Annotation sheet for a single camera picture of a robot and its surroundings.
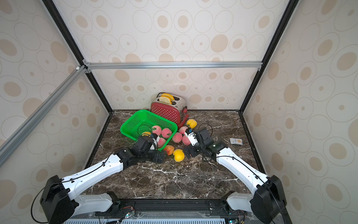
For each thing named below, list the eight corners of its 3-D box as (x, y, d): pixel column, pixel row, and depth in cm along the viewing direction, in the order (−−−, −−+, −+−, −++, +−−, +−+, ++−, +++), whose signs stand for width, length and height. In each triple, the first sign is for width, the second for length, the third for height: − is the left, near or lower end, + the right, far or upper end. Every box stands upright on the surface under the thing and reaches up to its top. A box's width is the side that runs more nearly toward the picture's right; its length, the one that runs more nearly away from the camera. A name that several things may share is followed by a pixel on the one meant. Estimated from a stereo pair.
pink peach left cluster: (175, 145, 100) (174, 139, 93) (172, 141, 103) (171, 134, 96) (182, 142, 102) (182, 135, 95) (179, 137, 105) (179, 130, 98)
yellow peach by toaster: (191, 131, 108) (191, 127, 104) (186, 124, 112) (186, 120, 108) (198, 128, 110) (198, 124, 106) (192, 122, 114) (193, 117, 110)
